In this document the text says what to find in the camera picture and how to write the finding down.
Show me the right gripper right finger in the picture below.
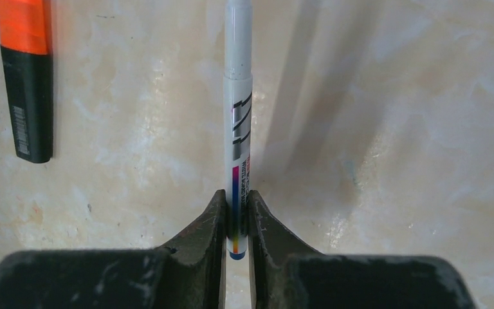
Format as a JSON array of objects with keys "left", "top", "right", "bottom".
[{"left": 248, "top": 191, "right": 475, "bottom": 308}]

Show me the black highlighter orange cap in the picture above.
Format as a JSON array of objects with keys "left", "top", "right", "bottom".
[{"left": 0, "top": 0, "right": 54, "bottom": 164}]

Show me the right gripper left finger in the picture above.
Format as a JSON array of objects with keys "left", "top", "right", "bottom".
[{"left": 0, "top": 190, "right": 226, "bottom": 308}]

